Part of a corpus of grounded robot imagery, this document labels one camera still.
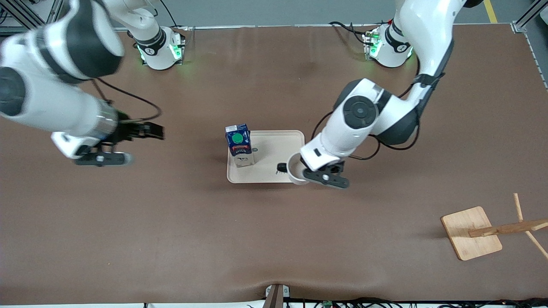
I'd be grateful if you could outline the white smiley face mug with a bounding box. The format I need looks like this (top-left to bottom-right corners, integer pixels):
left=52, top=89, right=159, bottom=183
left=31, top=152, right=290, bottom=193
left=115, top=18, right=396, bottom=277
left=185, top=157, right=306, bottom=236
left=276, top=151, right=310, bottom=186

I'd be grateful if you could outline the blue and white milk carton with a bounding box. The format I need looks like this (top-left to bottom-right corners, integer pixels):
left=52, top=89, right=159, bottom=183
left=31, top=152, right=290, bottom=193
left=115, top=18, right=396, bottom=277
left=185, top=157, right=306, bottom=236
left=225, top=124, right=256, bottom=168

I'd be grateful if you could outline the wooden cup rack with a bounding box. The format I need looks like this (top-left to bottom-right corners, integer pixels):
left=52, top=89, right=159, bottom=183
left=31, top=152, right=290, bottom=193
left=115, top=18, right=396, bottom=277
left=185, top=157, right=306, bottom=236
left=441, top=192, right=548, bottom=261

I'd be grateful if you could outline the cream tray with rabbit print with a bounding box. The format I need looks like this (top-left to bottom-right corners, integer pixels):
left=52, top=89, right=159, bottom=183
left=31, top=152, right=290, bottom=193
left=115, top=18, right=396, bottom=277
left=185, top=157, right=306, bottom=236
left=226, top=130, right=305, bottom=184

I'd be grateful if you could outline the white dotted table edge strip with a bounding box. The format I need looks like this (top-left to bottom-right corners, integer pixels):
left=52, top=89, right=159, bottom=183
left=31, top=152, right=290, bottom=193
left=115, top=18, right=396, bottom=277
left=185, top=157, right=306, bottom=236
left=523, top=32, right=548, bottom=91

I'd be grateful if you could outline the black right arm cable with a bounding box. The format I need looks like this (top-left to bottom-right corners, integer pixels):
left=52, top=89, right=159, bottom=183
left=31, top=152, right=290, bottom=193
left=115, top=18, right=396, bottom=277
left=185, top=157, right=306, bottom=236
left=91, top=77, right=163, bottom=124

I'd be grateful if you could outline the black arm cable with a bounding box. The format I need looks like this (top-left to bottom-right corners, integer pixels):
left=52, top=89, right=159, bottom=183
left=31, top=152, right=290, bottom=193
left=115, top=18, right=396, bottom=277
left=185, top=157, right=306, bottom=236
left=310, top=55, right=423, bottom=161
left=91, top=77, right=163, bottom=124

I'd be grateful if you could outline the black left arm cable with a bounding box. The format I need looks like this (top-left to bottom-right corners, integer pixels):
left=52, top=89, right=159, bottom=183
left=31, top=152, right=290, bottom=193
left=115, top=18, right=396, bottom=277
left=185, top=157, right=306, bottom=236
left=310, top=55, right=423, bottom=161

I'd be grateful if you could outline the black right base cable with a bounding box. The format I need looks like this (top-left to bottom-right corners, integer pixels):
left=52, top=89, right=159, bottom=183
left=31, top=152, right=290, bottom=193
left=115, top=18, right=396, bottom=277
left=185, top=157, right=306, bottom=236
left=154, top=0, right=191, bottom=47

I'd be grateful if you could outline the black base cable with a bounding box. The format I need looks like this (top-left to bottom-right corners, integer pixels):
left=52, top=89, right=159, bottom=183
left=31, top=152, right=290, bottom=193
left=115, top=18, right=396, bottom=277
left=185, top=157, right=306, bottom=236
left=328, top=21, right=377, bottom=46
left=154, top=0, right=191, bottom=47

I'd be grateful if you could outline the metal table edge bracket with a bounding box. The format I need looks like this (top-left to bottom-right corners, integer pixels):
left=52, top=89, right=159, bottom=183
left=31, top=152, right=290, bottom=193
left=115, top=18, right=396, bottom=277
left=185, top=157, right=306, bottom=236
left=265, top=284, right=290, bottom=308

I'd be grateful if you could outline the black left base cable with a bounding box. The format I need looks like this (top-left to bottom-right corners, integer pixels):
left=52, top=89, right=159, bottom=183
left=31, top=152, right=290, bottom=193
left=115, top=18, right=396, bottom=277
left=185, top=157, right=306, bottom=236
left=328, top=21, right=377, bottom=46

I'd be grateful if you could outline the aluminium frame profile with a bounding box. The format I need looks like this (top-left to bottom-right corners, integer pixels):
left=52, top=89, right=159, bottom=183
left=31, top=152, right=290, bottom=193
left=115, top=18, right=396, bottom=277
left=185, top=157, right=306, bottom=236
left=0, top=0, right=65, bottom=35
left=512, top=0, right=548, bottom=33

